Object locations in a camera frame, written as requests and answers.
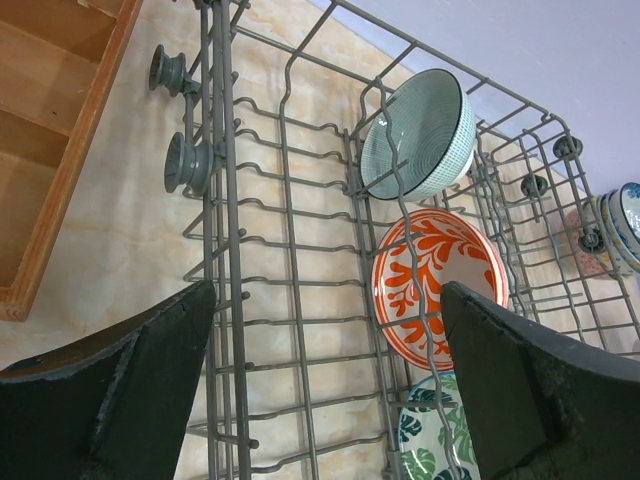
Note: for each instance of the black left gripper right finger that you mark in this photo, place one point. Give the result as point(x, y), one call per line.
point(539, 404)

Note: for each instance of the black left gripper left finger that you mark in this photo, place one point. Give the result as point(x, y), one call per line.
point(112, 405)

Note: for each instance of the green leaf patterned bowl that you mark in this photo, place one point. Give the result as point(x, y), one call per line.
point(421, 434)

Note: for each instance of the pink patterned bowl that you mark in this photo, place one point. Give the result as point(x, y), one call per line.
point(595, 265)

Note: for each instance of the yellow blue patterned bowl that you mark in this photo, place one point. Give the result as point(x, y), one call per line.
point(620, 232)

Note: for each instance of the orange white patterned bowl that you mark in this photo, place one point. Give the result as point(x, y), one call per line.
point(417, 256)

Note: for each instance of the blue white floral bowl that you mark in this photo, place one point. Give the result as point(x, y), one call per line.
point(628, 205)

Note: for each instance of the blue lattice patterned bowl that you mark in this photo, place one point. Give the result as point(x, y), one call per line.
point(617, 262)

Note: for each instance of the grey wire dish rack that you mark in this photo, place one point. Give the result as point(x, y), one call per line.
point(300, 382)

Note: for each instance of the pale green grid bowl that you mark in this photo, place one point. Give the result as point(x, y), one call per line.
point(422, 142)

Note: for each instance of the wooden compartment tray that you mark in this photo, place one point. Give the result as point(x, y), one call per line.
point(58, 63)

